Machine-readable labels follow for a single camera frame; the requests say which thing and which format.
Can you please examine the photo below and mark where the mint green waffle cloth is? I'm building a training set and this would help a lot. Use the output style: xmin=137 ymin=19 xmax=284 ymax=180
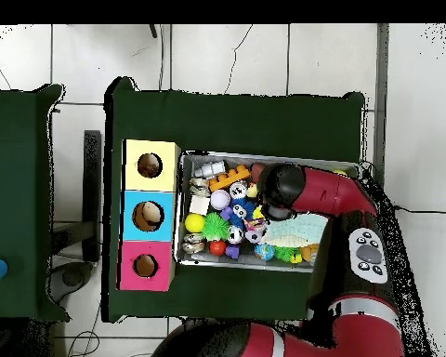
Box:
xmin=259 ymin=212 xmax=330 ymax=249

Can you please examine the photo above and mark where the wooden box with three holes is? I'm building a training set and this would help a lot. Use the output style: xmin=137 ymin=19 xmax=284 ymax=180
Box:
xmin=115 ymin=138 xmax=182 ymax=293

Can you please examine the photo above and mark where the white baseball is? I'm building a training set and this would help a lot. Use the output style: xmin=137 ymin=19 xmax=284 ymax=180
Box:
xmin=209 ymin=189 xmax=231 ymax=211

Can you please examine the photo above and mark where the orange plastic building block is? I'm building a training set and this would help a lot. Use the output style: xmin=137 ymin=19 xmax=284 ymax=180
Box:
xmin=207 ymin=164 xmax=252 ymax=192

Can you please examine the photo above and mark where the blue spiky toy with eyes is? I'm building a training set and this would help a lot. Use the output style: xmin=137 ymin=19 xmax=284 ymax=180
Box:
xmin=228 ymin=196 xmax=259 ymax=230

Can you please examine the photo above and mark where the plain wooden block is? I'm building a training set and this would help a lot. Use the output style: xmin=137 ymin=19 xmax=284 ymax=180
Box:
xmin=189 ymin=195 xmax=211 ymax=216

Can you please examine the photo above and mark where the crushed drink can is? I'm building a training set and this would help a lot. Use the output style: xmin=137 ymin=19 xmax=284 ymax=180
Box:
xmin=188 ymin=177 xmax=212 ymax=198

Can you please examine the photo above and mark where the green spiky ball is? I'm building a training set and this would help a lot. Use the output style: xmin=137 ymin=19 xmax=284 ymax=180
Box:
xmin=201 ymin=212 xmax=230 ymax=242

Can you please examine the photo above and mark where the yellow plastic ball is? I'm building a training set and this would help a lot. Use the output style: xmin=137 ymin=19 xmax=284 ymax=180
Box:
xmin=184 ymin=212 xmax=206 ymax=234

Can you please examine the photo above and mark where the dark green table cloth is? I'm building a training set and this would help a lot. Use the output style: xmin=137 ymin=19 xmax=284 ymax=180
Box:
xmin=101 ymin=75 xmax=367 ymax=323
xmin=0 ymin=83 xmax=70 ymax=323

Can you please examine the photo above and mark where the black upright panel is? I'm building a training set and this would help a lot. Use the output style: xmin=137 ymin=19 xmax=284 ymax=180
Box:
xmin=82 ymin=129 xmax=102 ymax=263

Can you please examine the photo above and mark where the dark grey floor base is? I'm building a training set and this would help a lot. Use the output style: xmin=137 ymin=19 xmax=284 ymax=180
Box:
xmin=46 ymin=260 xmax=95 ymax=303

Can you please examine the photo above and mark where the silver wire mesh bin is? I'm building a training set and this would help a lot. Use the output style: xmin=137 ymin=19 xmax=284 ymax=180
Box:
xmin=172 ymin=149 xmax=361 ymax=276

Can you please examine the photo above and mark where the black floor cable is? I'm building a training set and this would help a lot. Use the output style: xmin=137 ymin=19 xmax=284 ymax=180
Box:
xmin=393 ymin=204 xmax=446 ymax=216

